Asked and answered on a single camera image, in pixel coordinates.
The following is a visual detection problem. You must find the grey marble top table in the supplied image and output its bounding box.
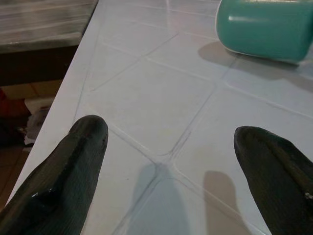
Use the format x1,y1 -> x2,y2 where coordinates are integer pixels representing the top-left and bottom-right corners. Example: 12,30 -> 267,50
0,0 -> 98,86

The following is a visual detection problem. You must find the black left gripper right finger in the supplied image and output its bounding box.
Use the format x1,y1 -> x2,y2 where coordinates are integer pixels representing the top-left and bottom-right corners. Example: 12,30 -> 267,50
233,126 -> 313,235

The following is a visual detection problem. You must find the teal ceramic mug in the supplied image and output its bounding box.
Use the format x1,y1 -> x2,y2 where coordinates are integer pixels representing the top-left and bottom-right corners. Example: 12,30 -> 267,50
216,0 -> 313,66

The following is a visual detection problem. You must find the white plastic tile-pattern table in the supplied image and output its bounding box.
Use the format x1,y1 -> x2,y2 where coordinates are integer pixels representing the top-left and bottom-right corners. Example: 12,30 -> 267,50
4,0 -> 313,235

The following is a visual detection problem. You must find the white crumpled plastic bag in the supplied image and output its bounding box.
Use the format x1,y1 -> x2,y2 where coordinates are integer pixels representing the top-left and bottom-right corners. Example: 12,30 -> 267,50
23,105 -> 53,145

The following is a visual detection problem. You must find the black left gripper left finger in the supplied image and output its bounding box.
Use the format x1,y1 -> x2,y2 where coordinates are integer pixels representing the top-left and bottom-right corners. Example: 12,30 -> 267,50
0,115 -> 109,235

